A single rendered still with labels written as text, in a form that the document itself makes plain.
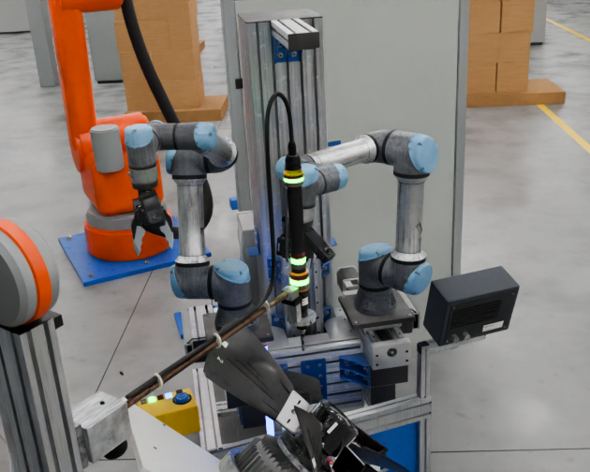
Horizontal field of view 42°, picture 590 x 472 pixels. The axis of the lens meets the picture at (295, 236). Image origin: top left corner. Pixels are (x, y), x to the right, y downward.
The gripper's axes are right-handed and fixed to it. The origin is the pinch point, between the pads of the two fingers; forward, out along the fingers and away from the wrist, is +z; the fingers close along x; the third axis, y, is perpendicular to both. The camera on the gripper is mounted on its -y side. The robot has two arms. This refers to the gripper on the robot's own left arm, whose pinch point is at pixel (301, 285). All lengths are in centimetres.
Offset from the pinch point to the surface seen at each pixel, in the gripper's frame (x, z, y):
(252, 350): 40.5, -3.0, -13.5
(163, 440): 67, 9, -10
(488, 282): -49, 4, -38
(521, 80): -775, 87, 199
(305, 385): 18.5, 17.5, -15.8
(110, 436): 95, -16, -24
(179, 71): -534, 106, 541
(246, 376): 46.5, -0.1, -16.8
